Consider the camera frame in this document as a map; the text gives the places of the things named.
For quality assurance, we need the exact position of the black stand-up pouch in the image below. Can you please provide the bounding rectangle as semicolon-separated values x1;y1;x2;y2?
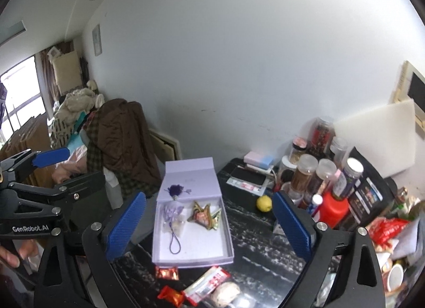
345;146;396;229

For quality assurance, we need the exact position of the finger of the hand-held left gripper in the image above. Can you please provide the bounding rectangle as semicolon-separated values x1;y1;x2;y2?
20;171;107;232
0;147;70;184

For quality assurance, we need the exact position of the red bottle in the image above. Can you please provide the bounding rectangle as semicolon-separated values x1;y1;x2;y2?
318;191;350;229

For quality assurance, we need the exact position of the white cutting board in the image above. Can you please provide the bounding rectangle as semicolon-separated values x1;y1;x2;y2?
333;99;418;180

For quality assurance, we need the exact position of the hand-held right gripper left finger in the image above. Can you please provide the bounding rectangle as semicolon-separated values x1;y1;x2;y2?
37;192;147;308

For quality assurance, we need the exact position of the black phone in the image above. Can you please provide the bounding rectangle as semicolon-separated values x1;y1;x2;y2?
230;165;267;184

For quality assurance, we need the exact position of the red snack bag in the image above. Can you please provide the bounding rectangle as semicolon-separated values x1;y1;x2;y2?
367;218;410;249

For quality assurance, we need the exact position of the small red candy packet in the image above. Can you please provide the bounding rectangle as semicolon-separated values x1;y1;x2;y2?
155;266;180;281

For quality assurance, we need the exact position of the pink down jacket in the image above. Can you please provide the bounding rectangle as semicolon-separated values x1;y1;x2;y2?
54;146;89;183

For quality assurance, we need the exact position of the pile of clothes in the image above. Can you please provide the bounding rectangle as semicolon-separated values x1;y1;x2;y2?
49;79;107;149

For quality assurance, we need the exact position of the pile of assorted packets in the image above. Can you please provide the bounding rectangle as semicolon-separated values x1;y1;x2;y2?
364;195;425;299

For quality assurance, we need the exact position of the clear plastic bag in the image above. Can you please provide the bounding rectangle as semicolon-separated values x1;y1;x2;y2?
163;217;184;237

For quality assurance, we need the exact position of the lilac gift box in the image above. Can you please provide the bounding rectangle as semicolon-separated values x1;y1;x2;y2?
152;157;235;269

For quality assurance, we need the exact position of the small wall picture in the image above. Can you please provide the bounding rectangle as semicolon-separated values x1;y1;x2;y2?
91;24;102;57

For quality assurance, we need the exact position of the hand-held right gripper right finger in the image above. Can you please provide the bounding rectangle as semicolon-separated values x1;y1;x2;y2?
272;191;387;308

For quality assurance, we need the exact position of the red and white snack packet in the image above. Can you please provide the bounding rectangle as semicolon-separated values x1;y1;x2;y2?
181;265;232;307

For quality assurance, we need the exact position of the person's left hand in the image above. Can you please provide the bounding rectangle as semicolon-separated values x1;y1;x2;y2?
0;241;39;269

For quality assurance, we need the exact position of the brown quilted jacket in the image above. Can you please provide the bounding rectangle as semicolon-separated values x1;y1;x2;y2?
84;98;164;200

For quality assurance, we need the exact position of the green snack packet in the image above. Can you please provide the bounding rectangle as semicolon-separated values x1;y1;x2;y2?
207;207;224;232

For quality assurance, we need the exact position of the white fluffy ball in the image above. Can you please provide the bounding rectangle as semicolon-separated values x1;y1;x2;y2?
212;281;257;308

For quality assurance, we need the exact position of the pastel power bank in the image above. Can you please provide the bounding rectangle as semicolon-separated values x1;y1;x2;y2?
244;151;275;166

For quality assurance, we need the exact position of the yellow lemon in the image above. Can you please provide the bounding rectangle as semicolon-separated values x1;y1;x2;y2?
255;195;274;212

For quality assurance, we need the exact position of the shiny red foil packet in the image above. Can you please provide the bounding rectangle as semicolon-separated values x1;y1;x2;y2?
157;286;185;305

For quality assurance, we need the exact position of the window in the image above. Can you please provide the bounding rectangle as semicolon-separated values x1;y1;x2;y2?
0;55;48;145

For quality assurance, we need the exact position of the group of clear plastic jars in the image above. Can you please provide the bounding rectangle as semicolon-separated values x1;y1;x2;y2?
277;116;365;209

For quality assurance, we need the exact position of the red and white paper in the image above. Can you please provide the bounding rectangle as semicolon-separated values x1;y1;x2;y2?
228;178;267;195

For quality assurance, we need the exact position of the purple tassel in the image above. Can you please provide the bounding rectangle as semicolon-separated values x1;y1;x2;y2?
167;184;192;201

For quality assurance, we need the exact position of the lilac drawstring pouch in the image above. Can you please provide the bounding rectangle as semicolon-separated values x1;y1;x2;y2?
162;201;186;255

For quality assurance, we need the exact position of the wood framed black board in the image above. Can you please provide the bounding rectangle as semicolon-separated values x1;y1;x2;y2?
391;60;425;133

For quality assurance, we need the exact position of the leaning beige picture frame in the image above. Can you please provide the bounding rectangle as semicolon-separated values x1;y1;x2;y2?
147;128;182;163

